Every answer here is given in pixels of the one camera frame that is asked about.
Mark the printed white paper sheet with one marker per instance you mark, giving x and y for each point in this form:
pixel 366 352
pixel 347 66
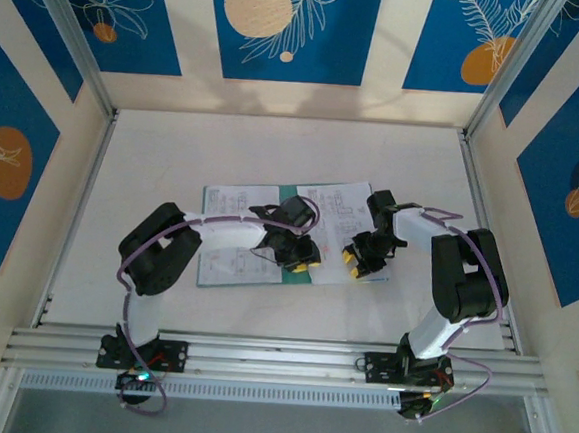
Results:
pixel 231 197
pixel 351 201

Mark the instruction booklet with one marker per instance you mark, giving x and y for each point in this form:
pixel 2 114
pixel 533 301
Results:
pixel 288 191

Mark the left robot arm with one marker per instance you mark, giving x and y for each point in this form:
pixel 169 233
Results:
pixel 223 234

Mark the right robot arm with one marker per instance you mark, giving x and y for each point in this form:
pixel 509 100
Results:
pixel 418 232

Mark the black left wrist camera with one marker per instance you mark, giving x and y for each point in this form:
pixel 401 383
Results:
pixel 295 210

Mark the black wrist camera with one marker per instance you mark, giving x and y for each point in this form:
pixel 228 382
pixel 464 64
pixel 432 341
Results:
pixel 295 210
pixel 382 204

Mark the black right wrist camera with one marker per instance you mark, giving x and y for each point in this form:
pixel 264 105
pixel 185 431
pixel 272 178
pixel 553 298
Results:
pixel 382 204

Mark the long aluminium base rail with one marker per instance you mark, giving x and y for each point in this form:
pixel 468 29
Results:
pixel 268 357

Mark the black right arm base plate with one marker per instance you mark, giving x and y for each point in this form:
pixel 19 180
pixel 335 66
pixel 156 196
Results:
pixel 380 368

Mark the aluminium side rail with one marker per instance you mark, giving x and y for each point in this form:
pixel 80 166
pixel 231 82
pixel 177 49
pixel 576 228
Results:
pixel 477 186
pixel 77 220

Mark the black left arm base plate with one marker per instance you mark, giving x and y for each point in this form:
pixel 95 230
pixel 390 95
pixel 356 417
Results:
pixel 175 355

